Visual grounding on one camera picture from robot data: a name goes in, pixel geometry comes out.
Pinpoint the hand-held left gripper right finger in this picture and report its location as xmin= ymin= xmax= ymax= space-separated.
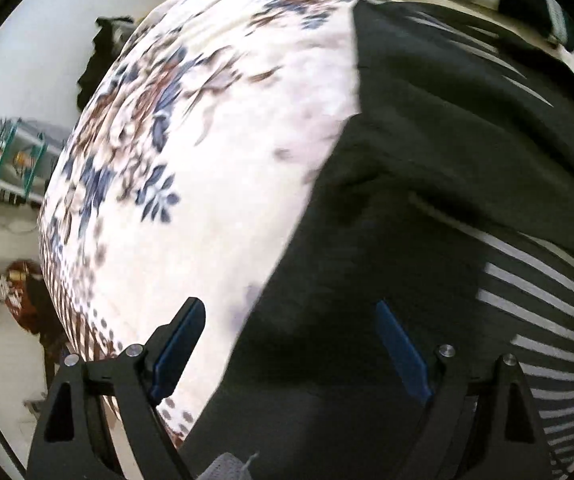
xmin=374 ymin=300 xmax=555 ymax=480

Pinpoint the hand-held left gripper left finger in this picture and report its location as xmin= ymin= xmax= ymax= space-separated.
xmin=27 ymin=297 xmax=206 ymax=480

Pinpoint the dark green striped garment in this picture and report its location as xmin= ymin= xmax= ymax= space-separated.
xmin=182 ymin=0 xmax=574 ymax=480

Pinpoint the red-brown patterned bag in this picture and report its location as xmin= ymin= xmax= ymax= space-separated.
xmin=0 ymin=259 xmax=70 ymax=358

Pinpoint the floral bedsheet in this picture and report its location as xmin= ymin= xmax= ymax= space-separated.
xmin=37 ymin=0 xmax=388 ymax=453

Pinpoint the black hanging cloth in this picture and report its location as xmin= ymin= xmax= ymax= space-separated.
xmin=76 ymin=16 xmax=136 ymax=109

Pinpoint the green frame rack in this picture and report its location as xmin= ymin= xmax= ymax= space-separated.
xmin=0 ymin=116 xmax=68 ymax=207

